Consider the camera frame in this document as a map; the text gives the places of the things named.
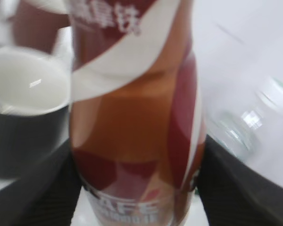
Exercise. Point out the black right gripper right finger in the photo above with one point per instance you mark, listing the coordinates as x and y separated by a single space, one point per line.
234 195

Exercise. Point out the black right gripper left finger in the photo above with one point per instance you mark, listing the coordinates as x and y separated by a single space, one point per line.
45 196

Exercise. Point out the Nescafe coffee bottle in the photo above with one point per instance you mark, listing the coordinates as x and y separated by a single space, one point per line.
137 130

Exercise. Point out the clear water bottle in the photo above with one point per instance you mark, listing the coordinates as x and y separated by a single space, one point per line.
239 132

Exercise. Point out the black ceramic mug front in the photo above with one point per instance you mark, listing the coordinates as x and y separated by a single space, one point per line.
34 100

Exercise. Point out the dark red ceramic mug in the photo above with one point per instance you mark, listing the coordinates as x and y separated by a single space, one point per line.
36 23

